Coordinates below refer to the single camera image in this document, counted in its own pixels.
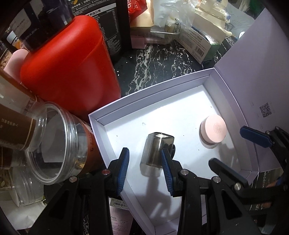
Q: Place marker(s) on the lavender open gift box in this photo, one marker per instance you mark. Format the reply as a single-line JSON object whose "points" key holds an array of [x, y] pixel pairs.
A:
{"points": [[248, 86]]}

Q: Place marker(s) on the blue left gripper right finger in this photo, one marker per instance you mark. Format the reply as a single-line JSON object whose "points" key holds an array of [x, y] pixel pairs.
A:
{"points": [[171, 168]]}

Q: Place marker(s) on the black nutrition label box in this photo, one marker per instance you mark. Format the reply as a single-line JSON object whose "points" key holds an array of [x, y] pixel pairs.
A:
{"points": [[113, 19]]}

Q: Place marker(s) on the purple rectangular product box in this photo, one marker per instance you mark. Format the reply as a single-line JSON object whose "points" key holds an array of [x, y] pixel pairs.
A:
{"points": [[121, 218]]}

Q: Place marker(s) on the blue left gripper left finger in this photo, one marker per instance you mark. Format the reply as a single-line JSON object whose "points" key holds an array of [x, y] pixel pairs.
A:
{"points": [[118, 169]]}

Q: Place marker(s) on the white barcode medicine box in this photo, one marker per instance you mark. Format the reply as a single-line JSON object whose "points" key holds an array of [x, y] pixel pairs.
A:
{"points": [[200, 45]]}

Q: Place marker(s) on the red plastic canister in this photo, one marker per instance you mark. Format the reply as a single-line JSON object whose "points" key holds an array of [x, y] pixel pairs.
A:
{"points": [[73, 69]]}

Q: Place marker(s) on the pink round compact case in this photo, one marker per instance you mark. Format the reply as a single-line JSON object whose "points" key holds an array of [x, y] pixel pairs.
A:
{"points": [[213, 129]]}

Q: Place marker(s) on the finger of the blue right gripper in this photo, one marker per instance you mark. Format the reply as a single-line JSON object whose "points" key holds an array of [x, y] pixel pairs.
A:
{"points": [[228, 175], [256, 137]]}

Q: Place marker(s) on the clear jar orange label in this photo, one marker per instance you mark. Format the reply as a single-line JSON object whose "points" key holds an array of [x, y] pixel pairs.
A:
{"points": [[68, 148]]}

